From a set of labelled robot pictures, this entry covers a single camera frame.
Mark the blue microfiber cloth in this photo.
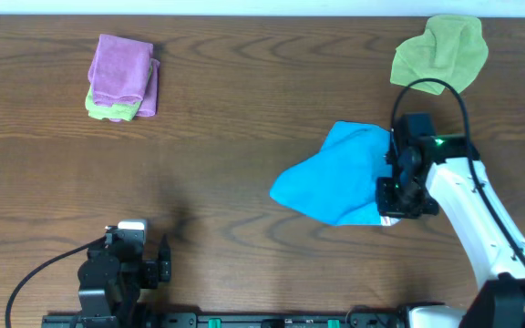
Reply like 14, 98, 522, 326
270, 121, 399, 226

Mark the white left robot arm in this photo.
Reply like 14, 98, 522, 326
77, 230, 171, 328

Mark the folded purple cloth bottom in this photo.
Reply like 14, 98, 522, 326
109, 58, 160, 122

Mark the folded purple cloth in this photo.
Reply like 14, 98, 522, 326
88, 34, 153, 107
109, 58, 160, 122

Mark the folded green cloth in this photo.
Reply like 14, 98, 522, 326
85, 87, 127, 120

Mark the crumpled green microfiber cloth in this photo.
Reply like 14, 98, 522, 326
390, 15, 489, 95

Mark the folded purple cloth top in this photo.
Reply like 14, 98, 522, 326
88, 34, 153, 107

